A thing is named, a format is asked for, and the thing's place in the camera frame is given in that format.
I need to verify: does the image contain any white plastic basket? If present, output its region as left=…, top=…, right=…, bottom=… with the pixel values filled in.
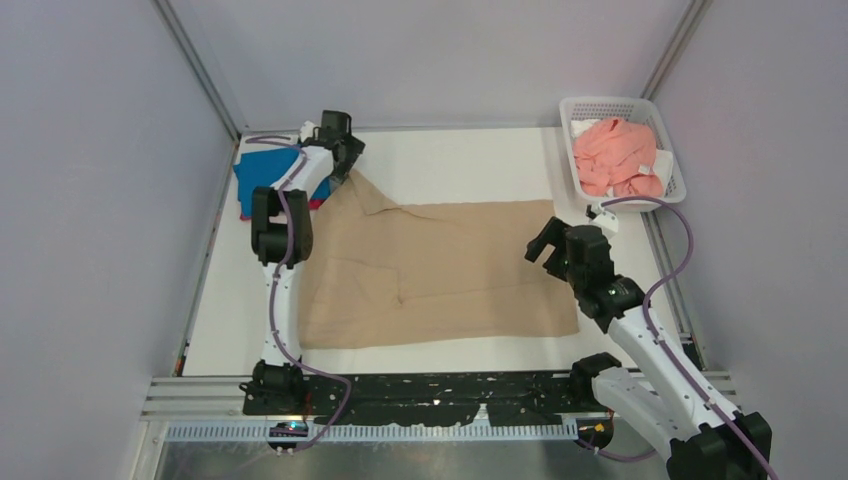
left=559, top=96, right=687, bottom=212

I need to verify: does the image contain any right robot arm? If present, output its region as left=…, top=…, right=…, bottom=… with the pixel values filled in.
left=525, top=217, right=777, bottom=479

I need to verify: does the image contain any blue folded t shirt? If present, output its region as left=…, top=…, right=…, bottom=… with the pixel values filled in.
left=233, top=146, right=334, bottom=221

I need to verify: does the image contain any white slotted cable duct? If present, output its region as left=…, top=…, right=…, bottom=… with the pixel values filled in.
left=165, top=419, right=578, bottom=443

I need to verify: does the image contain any beige t shirt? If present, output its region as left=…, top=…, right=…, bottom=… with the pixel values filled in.
left=298, top=173, right=579, bottom=349

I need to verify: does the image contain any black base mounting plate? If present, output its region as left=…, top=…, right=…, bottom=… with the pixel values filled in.
left=242, top=370, right=637, bottom=429

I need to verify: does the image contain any pink folded t shirt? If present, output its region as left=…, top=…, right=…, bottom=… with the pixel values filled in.
left=240, top=199, right=325, bottom=221

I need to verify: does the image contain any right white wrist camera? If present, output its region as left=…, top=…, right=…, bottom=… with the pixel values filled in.
left=586, top=204, right=619, bottom=238

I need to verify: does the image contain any salmon t shirt in basket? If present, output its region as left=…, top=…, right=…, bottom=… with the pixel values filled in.
left=572, top=117, right=664, bottom=199

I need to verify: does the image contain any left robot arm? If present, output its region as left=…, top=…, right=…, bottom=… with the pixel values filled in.
left=240, top=110, right=365, bottom=415

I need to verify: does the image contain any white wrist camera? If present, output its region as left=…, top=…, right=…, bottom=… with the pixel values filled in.
left=299, top=120, right=319, bottom=145
left=586, top=204, right=619, bottom=238

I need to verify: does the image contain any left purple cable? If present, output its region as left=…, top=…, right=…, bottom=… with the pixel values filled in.
left=245, top=135, right=354, bottom=453

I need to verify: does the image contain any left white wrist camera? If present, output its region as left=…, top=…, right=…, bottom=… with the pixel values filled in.
left=299, top=120, right=319, bottom=145

